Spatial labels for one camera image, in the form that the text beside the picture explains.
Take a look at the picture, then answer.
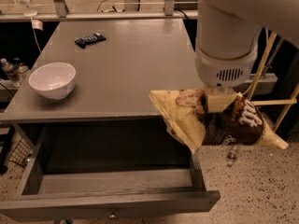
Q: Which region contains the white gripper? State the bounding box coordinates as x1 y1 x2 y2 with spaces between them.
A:
195 47 257 113

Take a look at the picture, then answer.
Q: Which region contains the brown yellow chip bag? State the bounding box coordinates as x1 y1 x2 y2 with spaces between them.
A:
149 90 288 152

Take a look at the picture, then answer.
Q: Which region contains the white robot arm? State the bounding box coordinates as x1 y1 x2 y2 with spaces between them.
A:
195 0 299 113

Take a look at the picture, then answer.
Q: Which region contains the grey open top drawer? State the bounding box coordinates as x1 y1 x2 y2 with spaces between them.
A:
1 119 220 222

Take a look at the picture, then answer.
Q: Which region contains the plastic bottle on floor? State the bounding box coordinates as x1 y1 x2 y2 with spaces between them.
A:
227 145 238 167

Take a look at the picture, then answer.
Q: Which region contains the grey cabinet table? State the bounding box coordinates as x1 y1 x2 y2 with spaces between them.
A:
0 18 218 151

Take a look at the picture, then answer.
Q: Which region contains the dark blue snack bar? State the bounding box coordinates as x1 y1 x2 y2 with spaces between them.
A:
75 33 106 49

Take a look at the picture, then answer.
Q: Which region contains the white ceramic bowl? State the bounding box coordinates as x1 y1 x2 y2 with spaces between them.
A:
29 63 77 100

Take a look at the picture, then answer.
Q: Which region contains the clear plastic water bottle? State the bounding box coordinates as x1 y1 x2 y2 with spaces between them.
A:
1 58 22 87

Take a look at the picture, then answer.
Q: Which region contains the yellow wooden easel frame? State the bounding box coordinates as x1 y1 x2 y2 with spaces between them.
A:
251 31 299 136

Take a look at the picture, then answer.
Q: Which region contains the grey metal rail frame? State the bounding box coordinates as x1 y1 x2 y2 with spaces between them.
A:
0 0 198 22

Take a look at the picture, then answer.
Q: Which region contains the black wire basket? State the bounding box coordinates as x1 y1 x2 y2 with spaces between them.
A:
8 138 33 167

